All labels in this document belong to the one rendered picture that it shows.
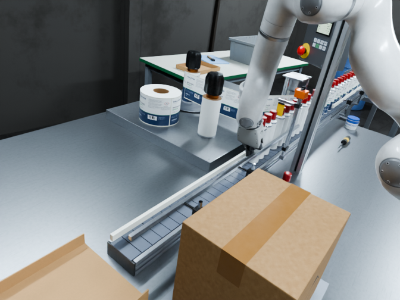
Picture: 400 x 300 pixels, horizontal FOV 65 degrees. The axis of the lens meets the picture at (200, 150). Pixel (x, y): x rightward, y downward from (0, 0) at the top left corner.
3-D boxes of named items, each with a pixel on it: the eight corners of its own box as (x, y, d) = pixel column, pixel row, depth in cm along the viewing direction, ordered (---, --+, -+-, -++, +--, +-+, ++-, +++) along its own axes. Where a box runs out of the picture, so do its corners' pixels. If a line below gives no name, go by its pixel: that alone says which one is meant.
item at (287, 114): (274, 140, 154) (284, 101, 144) (283, 144, 151) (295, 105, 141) (269, 144, 150) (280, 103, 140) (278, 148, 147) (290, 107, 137)
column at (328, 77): (293, 167, 143) (344, 8, 111) (302, 171, 141) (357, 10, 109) (288, 171, 140) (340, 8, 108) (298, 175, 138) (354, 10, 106)
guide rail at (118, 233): (280, 130, 162) (281, 127, 161) (283, 131, 161) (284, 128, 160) (109, 238, 83) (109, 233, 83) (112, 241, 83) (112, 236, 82)
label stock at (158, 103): (166, 130, 148) (168, 101, 141) (131, 118, 154) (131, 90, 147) (185, 117, 165) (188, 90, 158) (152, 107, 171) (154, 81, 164)
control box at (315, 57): (316, 59, 135) (331, 12, 126) (343, 71, 121) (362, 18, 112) (297, 58, 132) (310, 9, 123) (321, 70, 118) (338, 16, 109)
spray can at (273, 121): (260, 149, 144) (271, 107, 134) (270, 153, 142) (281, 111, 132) (255, 152, 140) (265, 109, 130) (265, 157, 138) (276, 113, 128)
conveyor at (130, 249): (316, 115, 206) (318, 109, 204) (328, 119, 202) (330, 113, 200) (110, 253, 86) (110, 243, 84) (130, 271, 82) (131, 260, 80)
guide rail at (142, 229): (297, 126, 155) (297, 124, 155) (299, 127, 155) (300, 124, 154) (128, 238, 77) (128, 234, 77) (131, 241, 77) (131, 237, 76)
